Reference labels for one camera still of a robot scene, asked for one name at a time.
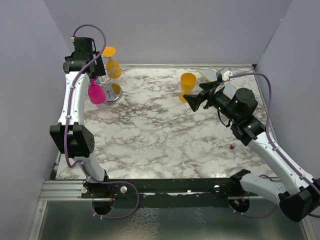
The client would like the pink wine glass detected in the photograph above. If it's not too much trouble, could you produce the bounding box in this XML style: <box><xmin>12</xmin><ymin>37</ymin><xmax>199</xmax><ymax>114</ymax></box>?
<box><xmin>87</xmin><ymin>78</ymin><xmax>106</xmax><ymax>105</ymax></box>

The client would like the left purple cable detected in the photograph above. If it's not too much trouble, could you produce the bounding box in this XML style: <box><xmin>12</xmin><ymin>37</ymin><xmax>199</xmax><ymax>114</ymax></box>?
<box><xmin>63</xmin><ymin>23</ymin><xmax>141</xmax><ymax>220</ymax></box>

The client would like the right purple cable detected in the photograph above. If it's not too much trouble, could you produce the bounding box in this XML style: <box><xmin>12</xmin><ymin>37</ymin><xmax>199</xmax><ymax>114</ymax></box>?
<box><xmin>228</xmin><ymin>72</ymin><xmax>320</xmax><ymax>218</ymax></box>

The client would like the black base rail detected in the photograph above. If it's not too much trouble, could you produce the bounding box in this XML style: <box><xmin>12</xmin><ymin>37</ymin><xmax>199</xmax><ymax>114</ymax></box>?
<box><xmin>81</xmin><ymin>178</ymin><xmax>244</xmax><ymax>209</ymax></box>

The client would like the purple cable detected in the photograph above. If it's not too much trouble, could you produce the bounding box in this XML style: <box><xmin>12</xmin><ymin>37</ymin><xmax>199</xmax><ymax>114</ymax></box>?
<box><xmin>63</xmin><ymin>23</ymin><xmax>141</xmax><ymax>220</ymax></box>
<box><xmin>228</xmin><ymin>72</ymin><xmax>320</xmax><ymax>218</ymax></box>

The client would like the chrome wine glass rack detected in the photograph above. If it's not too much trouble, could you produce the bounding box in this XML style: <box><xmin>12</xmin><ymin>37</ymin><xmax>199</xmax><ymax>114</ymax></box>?
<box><xmin>97</xmin><ymin>69</ymin><xmax>123</xmax><ymax>105</ymax></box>

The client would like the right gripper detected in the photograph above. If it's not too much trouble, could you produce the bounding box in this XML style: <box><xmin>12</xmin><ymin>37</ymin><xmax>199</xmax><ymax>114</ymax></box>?
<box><xmin>183</xmin><ymin>80</ymin><xmax>239</xmax><ymax>123</ymax></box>

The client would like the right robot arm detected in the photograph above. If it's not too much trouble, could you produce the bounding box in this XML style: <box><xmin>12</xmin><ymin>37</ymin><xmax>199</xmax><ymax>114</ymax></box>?
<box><xmin>183</xmin><ymin>81</ymin><xmax>320</xmax><ymax>222</ymax></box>

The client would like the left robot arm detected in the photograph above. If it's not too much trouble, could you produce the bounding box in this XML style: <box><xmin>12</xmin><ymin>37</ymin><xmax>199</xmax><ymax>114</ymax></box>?
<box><xmin>49</xmin><ymin>36</ymin><xmax>111</xmax><ymax>198</ymax></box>

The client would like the yellow framed tablet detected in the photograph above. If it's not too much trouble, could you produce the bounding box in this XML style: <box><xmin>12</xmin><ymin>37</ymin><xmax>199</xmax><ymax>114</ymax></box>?
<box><xmin>196</xmin><ymin>67</ymin><xmax>237</xmax><ymax>99</ymax></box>

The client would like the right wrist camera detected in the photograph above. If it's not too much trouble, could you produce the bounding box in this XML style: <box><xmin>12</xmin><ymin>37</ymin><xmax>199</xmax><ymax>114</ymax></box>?
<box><xmin>216</xmin><ymin>67</ymin><xmax>233</xmax><ymax>83</ymax></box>

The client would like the yellow wine glass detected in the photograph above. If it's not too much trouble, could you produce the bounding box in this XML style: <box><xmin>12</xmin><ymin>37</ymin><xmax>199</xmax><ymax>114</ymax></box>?
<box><xmin>179</xmin><ymin>72</ymin><xmax>197</xmax><ymax>103</ymax></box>
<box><xmin>101</xmin><ymin>46</ymin><xmax>122</xmax><ymax>79</ymax></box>

